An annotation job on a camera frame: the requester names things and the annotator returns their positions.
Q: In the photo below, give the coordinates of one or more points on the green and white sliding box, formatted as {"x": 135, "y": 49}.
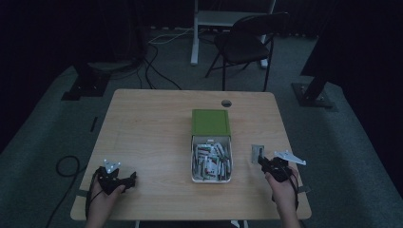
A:
{"x": 211, "y": 124}

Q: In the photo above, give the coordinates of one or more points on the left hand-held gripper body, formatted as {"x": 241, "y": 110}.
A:
{"x": 110, "y": 180}

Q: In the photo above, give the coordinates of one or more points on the small black bar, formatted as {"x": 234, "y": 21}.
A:
{"x": 93, "y": 124}

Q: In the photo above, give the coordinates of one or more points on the pile of small packets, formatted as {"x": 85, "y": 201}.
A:
{"x": 211, "y": 162}

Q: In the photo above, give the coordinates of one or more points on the black folding chair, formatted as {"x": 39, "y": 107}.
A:
{"x": 244, "y": 47}

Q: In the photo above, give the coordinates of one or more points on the person's left hand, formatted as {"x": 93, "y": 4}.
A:
{"x": 102, "y": 200}

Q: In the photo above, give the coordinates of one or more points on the grey round table grommet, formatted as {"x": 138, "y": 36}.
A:
{"x": 226, "y": 103}

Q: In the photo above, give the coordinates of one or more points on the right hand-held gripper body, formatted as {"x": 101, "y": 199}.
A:
{"x": 280, "y": 167}

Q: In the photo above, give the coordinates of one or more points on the person's right hand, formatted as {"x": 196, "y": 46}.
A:
{"x": 282, "y": 191}

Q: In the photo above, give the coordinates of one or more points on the black stand base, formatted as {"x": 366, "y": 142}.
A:
{"x": 312, "y": 93}
{"x": 87, "y": 84}

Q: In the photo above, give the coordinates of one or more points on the small grey packet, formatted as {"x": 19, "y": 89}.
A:
{"x": 256, "y": 154}

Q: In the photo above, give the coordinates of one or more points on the white desk frame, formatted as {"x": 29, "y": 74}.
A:
{"x": 202, "y": 22}

